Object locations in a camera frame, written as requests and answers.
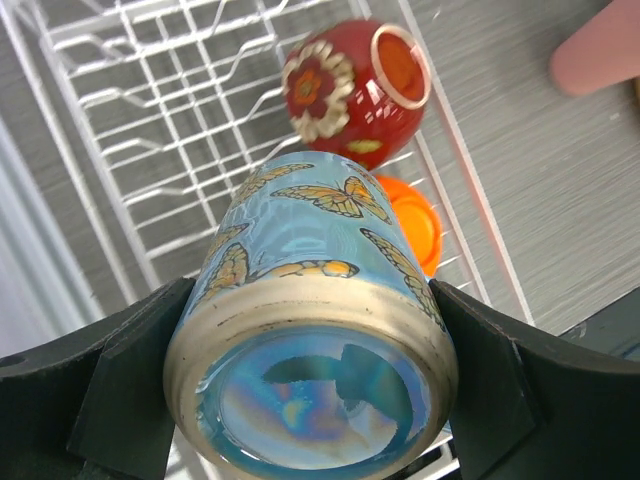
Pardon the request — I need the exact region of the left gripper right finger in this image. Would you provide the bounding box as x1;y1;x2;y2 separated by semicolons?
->
430;280;639;479

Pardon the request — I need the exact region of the red patterned cup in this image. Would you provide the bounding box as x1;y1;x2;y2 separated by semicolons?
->
281;18;431;170

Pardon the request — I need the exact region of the orange bowl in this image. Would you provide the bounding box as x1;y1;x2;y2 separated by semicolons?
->
375;175;443;278

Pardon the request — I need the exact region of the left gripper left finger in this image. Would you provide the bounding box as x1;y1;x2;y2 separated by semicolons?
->
1;278;195;479

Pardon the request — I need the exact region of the pink cup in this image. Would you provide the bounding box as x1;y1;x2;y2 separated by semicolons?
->
549;0;639;96

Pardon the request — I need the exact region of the white wire dish rack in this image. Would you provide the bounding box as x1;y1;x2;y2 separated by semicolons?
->
0;0;536;480

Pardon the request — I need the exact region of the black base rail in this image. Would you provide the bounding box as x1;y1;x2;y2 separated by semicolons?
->
560;288;640;362

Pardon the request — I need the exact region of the blue patterned bowl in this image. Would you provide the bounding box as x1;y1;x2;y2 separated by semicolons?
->
164;151;458;479

